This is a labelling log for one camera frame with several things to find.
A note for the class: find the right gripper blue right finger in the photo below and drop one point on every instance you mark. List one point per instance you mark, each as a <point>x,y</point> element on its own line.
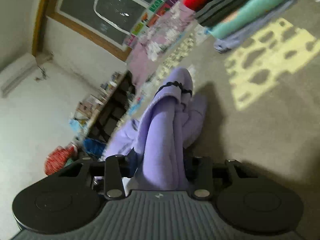
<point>198,172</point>

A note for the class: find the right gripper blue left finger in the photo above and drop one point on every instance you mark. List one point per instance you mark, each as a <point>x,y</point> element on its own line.
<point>118,167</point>

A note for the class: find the large dark window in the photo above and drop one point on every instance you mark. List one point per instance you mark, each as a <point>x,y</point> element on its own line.
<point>104,22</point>

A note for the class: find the blue bag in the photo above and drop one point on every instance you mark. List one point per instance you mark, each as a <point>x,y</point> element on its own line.
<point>93,147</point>

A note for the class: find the white air conditioner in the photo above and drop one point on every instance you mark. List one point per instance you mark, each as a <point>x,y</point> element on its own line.
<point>14,73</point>

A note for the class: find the colourful cartoon border strip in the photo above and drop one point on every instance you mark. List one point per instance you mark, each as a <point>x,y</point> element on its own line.
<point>148,18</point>

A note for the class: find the black striped folded garment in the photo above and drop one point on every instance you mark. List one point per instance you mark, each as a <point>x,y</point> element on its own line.
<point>215,11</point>

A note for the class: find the purple sweatshirt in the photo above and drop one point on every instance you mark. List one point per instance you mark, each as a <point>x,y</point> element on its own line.
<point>172,122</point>

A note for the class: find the dark low table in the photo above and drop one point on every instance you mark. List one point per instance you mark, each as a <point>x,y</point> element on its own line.
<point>104,121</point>

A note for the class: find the teal folded garment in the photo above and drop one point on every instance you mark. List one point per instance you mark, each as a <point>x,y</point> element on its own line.
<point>249,12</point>

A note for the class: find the lavender folded garment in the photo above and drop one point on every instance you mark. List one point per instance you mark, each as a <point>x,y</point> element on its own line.
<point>235,39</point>

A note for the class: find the pink floral quilt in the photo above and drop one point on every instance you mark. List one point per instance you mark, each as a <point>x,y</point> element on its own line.
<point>156,40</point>

